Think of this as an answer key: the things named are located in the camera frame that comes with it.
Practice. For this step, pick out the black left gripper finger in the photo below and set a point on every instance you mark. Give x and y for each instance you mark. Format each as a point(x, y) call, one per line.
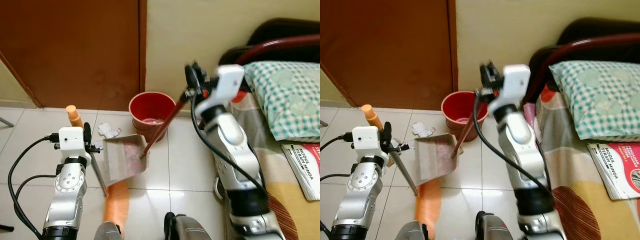
point(92, 146)
point(395, 145)

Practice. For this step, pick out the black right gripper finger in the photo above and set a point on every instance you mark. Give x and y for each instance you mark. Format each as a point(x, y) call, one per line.
point(489, 92)
point(195, 93)

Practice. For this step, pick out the orange broom with grey rod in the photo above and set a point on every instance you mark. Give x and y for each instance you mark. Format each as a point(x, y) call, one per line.
point(371, 116)
point(74, 116)

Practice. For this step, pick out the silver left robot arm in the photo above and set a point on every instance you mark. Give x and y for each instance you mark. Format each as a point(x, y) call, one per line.
point(356, 192)
point(67, 190)

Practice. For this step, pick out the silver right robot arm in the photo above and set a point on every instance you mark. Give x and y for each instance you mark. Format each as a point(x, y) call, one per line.
point(235, 155)
point(522, 150)

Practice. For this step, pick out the small white paper scrap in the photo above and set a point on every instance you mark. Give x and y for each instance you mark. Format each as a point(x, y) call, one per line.
point(408, 145)
point(98, 145)

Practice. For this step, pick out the crumpled white paper litter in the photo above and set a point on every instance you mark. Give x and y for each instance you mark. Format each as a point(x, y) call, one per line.
point(106, 130)
point(420, 129)

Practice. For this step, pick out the red plastic bucket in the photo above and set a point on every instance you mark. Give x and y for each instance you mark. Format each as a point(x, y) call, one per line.
point(460, 107)
point(150, 107)

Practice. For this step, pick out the brown wooden door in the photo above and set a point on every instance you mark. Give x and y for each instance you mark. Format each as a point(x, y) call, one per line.
point(385, 50)
point(70, 50)

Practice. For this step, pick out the grey left robot leg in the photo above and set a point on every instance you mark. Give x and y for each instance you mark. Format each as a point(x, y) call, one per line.
point(107, 232)
point(409, 232)

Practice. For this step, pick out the white red printed book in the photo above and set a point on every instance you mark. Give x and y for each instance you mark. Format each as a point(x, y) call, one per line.
point(305, 167)
point(617, 167)

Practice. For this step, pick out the dark red bed headboard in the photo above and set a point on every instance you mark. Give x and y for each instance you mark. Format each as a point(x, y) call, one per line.
point(590, 42)
point(280, 42)

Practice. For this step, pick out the green white checked pillow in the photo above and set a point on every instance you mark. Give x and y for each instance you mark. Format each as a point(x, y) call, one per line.
point(595, 97)
point(290, 97)

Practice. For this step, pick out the black grey right robot leg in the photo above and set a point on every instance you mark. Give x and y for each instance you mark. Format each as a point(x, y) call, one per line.
point(185, 227)
point(495, 227)

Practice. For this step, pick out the beige orange patterned bedsheet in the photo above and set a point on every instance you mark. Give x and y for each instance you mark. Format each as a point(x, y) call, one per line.
point(292, 215)
point(600, 215)

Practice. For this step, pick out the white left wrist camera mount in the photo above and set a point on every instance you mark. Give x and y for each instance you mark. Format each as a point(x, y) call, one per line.
point(71, 141)
point(367, 140)

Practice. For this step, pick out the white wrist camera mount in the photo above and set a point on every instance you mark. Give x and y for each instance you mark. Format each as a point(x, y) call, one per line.
point(225, 85)
point(515, 85)
point(71, 141)
point(367, 140)

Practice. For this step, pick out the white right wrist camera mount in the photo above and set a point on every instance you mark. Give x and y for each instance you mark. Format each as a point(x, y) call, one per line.
point(515, 85)
point(225, 85)

